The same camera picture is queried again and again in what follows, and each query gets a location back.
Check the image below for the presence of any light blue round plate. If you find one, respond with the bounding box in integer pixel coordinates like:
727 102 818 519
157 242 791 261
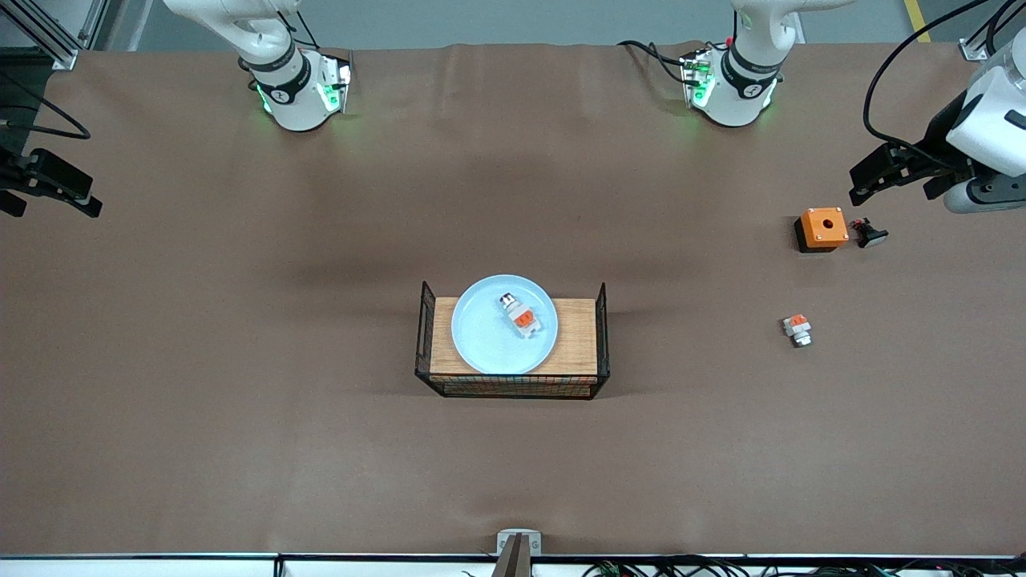
451 275 559 376

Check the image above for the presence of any black push button head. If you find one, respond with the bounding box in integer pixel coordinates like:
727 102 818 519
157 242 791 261
851 218 890 249

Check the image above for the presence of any brown table cover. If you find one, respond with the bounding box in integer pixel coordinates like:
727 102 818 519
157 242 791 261
0 40 1026 558

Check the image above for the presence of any orange button enclosure box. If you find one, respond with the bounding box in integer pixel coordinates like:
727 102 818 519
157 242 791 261
794 208 850 254

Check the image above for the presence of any aluminium frame profile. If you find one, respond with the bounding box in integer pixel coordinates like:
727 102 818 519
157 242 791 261
0 0 111 71
959 20 1012 63

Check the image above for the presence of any thin black cable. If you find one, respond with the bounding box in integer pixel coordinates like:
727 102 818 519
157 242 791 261
984 0 1026 57

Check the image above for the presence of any black left base cable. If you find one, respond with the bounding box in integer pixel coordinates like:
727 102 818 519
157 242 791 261
617 40 694 85

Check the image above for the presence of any black base cable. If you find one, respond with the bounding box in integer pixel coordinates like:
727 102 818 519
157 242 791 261
617 40 694 85
277 0 321 50

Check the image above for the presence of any black right base cable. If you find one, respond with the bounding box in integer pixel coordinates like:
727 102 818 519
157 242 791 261
277 0 321 50

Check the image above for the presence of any black wire shelf wooden top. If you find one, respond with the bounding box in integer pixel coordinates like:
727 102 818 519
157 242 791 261
414 280 611 401

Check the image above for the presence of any white table edge rail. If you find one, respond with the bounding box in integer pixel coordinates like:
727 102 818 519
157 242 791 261
0 553 1026 577

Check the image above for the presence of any black cable bundle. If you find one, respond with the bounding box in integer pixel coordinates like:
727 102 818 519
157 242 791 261
581 555 1026 577

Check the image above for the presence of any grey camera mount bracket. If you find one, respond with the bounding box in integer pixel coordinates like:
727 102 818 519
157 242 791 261
491 529 543 577

